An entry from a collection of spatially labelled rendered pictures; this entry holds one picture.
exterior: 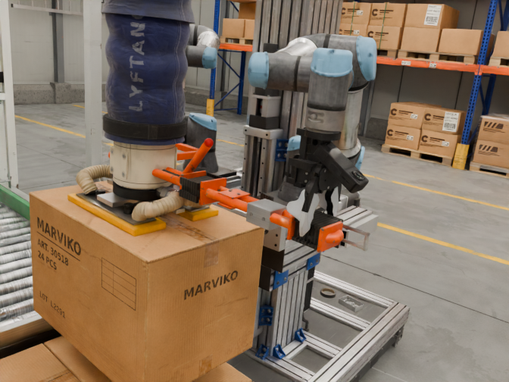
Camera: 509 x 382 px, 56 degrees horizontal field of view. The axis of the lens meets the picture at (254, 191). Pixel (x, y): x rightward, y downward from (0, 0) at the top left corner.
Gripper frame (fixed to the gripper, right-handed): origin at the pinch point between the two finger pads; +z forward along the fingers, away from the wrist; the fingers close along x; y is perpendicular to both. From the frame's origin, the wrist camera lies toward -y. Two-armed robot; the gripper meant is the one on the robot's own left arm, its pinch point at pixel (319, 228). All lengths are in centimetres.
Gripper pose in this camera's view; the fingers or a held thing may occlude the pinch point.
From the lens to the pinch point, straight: 100.0
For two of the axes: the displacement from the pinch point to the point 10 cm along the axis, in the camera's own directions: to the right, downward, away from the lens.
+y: -7.4, -2.6, 6.2
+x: -6.7, 1.6, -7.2
